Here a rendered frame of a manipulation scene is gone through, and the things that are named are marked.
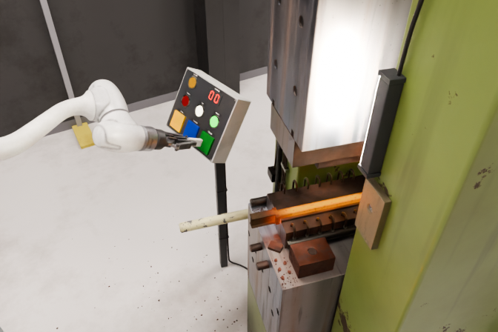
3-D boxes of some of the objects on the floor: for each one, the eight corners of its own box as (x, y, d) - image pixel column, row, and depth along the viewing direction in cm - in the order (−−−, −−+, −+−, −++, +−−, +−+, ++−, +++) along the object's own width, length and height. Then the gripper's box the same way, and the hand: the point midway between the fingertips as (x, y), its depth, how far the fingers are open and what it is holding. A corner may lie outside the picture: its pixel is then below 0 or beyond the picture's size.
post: (221, 267, 243) (212, 110, 176) (219, 262, 246) (210, 104, 179) (227, 266, 244) (221, 108, 177) (226, 260, 247) (219, 103, 180)
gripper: (138, 139, 155) (188, 143, 174) (158, 157, 148) (207, 158, 166) (145, 121, 153) (194, 127, 172) (164, 138, 146) (214, 141, 164)
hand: (194, 141), depth 166 cm, fingers closed
